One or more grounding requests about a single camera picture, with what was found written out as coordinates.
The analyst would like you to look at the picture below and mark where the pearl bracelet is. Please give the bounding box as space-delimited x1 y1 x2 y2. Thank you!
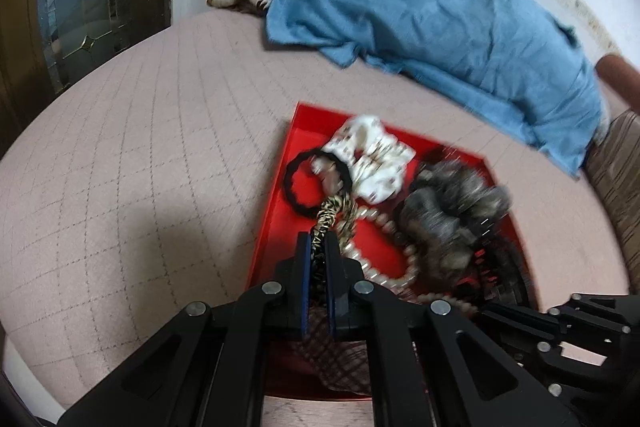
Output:
340 206 481 315

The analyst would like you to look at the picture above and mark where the blue cloth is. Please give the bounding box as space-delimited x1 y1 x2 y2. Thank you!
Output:
264 0 608 178

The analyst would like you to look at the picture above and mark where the white printed scrunchie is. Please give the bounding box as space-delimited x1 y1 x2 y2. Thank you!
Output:
311 114 416 204

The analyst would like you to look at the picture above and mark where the grey sheer scrunchie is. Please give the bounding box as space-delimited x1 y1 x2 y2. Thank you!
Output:
397 162 513 285

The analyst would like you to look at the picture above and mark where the black hair tie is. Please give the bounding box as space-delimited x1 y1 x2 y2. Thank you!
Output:
284 147 353 214

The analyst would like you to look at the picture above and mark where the pink quilted bedspread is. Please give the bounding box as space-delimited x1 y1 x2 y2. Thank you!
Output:
0 9 631 427

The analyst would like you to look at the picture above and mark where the red tray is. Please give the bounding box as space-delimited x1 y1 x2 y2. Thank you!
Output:
245 102 543 403

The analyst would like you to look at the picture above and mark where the pink plaid scrunchie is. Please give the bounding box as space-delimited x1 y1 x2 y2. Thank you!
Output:
290 297 373 395

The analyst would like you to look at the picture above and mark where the brown bolster pillow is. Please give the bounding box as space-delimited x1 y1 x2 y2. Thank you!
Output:
595 53 640 112

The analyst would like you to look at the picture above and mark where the black hair claw clip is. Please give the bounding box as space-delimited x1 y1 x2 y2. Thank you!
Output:
452 227 533 308

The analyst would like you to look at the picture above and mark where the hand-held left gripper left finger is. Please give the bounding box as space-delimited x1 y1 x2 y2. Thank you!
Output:
56 232 314 427

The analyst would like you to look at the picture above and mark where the striped beige cushion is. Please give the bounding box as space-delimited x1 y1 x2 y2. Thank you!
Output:
582 109 640 278

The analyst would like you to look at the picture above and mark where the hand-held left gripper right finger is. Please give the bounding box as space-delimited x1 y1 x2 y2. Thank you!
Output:
322 232 583 427

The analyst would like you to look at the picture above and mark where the leopard print hair tie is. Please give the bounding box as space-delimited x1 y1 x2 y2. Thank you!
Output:
309 196 358 278

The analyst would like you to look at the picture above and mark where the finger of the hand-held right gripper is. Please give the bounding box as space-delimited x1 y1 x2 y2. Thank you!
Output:
477 292 640 349
520 341 640 414

